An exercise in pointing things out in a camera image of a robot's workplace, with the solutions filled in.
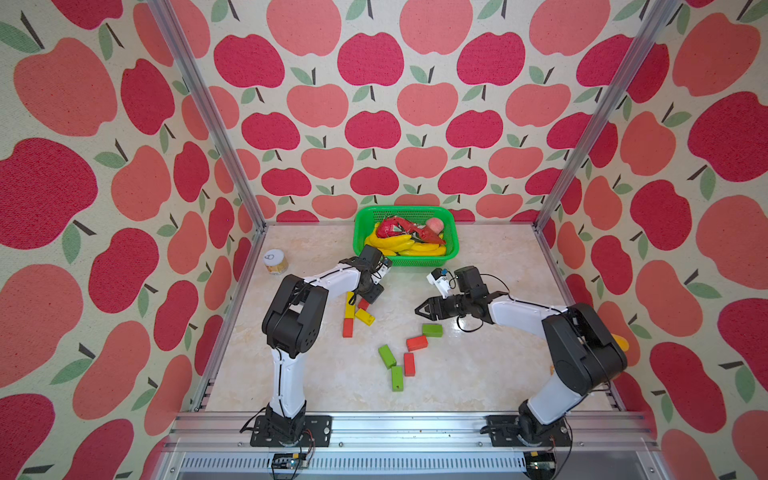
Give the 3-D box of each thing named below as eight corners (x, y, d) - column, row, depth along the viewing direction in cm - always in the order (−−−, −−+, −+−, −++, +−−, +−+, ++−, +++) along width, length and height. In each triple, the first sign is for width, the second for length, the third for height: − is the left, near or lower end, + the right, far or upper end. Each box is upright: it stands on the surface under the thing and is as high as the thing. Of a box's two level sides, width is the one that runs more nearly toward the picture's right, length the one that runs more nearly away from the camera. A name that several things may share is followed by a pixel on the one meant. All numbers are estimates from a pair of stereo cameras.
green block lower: (391, 391, 82) (391, 389, 81) (391, 368, 86) (391, 366, 85) (403, 391, 82) (403, 389, 81) (402, 368, 86) (402, 366, 85)
